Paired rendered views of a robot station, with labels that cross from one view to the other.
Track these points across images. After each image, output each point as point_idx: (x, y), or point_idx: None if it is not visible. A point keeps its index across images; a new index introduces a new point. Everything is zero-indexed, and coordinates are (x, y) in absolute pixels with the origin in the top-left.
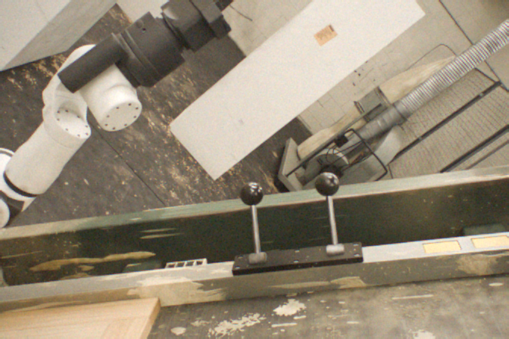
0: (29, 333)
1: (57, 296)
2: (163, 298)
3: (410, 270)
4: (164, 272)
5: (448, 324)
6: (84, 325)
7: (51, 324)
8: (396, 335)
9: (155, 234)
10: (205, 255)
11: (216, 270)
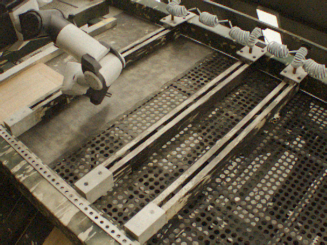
0: (17, 83)
1: (13, 73)
2: (41, 62)
3: (96, 31)
4: (37, 55)
5: (114, 38)
6: (31, 74)
7: (20, 79)
8: None
9: (7, 53)
10: (23, 54)
11: (51, 49)
